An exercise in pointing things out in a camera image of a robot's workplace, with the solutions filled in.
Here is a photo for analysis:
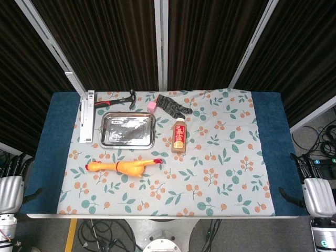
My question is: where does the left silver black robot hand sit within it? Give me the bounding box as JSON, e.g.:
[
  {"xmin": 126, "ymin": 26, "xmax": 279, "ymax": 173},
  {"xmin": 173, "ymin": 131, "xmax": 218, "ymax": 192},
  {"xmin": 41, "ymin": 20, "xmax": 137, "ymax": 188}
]
[{"xmin": 0, "ymin": 153, "xmax": 44, "ymax": 214}]

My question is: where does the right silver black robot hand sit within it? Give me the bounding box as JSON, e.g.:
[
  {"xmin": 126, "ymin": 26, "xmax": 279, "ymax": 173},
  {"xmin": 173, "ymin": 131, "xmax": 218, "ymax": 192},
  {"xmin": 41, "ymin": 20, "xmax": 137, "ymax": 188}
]
[{"xmin": 278, "ymin": 152, "xmax": 336, "ymax": 217}]

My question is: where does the yellow rubber chicken toy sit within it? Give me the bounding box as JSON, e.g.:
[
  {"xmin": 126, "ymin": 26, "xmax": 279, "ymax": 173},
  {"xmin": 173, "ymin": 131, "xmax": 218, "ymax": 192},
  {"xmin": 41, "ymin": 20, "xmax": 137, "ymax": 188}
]
[{"xmin": 85, "ymin": 158, "xmax": 165, "ymax": 179}]

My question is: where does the grey round robot base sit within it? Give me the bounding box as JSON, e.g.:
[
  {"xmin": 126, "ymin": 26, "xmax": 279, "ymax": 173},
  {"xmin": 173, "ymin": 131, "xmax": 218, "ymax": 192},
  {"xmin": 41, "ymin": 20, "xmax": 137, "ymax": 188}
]
[{"xmin": 143, "ymin": 230, "xmax": 180, "ymax": 252}]

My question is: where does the rectangular stainless steel tray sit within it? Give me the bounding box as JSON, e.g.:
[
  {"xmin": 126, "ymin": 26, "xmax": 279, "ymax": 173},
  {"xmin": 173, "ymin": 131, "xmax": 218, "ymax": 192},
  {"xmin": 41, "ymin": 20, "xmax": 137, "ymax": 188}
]
[{"xmin": 99, "ymin": 112, "xmax": 156, "ymax": 150}]

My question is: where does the black floor power strip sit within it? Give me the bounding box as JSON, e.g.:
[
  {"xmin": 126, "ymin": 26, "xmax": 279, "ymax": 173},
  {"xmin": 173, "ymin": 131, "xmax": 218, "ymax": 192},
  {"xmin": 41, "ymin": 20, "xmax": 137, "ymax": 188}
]
[{"xmin": 312, "ymin": 157, "xmax": 336, "ymax": 166}]

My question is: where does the white partition base bar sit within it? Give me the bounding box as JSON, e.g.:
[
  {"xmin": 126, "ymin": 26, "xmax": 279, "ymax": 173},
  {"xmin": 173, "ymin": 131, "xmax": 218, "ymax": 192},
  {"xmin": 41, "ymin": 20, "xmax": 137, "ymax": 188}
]
[
  {"xmin": 0, "ymin": 141, "xmax": 20, "ymax": 158},
  {"xmin": 289, "ymin": 94, "xmax": 336, "ymax": 133}
]

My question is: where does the blue table mat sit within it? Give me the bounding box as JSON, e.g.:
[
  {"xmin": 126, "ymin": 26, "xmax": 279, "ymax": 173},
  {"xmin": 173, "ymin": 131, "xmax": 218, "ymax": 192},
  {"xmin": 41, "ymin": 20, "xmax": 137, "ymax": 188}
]
[{"xmin": 20, "ymin": 91, "xmax": 311, "ymax": 217}]

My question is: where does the long white plastic device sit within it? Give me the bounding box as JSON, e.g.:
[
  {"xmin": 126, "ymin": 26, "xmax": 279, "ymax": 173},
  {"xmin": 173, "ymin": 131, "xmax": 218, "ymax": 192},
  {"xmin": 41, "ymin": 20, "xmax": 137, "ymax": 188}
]
[{"xmin": 78, "ymin": 90, "xmax": 96, "ymax": 144}]

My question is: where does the dark pleated curtain panel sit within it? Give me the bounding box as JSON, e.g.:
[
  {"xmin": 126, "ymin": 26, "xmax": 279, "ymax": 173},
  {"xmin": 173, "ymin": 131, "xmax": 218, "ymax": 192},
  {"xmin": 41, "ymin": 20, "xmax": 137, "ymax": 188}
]
[
  {"xmin": 0, "ymin": 0, "xmax": 76, "ymax": 157},
  {"xmin": 167, "ymin": 0, "xmax": 269, "ymax": 91},
  {"xmin": 233, "ymin": 0, "xmax": 336, "ymax": 128},
  {"xmin": 30, "ymin": 0, "xmax": 160, "ymax": 92}
]

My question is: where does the floral patterned tablecloth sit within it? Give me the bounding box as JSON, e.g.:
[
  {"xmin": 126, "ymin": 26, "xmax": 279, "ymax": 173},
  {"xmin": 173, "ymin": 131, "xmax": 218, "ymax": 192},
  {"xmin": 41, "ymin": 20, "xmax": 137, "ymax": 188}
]
[{"xmin": 57, "ymin": 88, "xmax": 276, "ymax": 217}]

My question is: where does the brown drink bottle white cap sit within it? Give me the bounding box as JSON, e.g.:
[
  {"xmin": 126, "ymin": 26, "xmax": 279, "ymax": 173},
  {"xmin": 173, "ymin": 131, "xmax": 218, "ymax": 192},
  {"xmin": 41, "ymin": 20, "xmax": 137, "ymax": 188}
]
[{"xmin": 171, "ymin": 117, "xmax": 188, "ymax": 154}]

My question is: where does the black patterned work glove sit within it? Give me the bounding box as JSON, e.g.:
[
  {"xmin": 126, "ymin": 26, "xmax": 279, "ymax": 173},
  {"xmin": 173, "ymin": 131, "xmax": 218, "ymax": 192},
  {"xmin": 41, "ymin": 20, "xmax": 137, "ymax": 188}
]
[{"xmin": 156, "ymin": 94, "xmax": 194, "ymax": 118}]

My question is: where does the black cable bundle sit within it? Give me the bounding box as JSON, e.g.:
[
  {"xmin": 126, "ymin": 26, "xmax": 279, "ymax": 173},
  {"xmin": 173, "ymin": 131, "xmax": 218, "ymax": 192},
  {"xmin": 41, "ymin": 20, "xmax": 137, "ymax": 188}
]
[
  {"xmin": 291, "ymin": 122, "xmax": 336, "ymax": 160},
  {"xmin": 77, "ymin": 219, "xmax": 144, "ymax": 252}
]

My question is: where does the black cable with green light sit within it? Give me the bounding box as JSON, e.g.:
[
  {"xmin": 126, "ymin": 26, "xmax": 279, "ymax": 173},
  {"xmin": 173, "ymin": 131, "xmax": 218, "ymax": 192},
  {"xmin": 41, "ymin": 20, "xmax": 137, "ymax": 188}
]
[{"xmin": 201, "ymin": 219, "xmax": 223, "ymax": 252}]

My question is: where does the white perforated rail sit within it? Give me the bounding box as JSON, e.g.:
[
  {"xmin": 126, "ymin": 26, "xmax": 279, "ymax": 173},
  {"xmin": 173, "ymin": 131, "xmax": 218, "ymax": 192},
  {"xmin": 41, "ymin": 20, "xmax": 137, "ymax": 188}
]
[{"xmin": 64, "ymin": 71, "xmax": 89, "ymax": 97}]

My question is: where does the claw hammer red black handle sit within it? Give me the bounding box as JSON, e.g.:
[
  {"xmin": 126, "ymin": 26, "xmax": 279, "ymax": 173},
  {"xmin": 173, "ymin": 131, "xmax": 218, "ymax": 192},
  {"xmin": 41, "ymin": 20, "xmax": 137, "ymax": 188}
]
[{"xmin": 93, "ymin": 89, "xmax": 138, "ymax": 111}]

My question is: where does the white partition post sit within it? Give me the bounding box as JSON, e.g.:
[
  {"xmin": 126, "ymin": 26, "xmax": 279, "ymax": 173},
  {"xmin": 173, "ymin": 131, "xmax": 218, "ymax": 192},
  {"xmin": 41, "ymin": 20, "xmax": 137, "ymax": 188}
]
[
  {"xmin": 227, "ymin": 0, "xmax": 279, "ymax": 89},
  {"xmin": 14, "ymin": 0, "xmax": 89, "ymax": 93},
  {"xmin": 154, "ymin": 0, "xmax": 169, "ymax": 91}
]

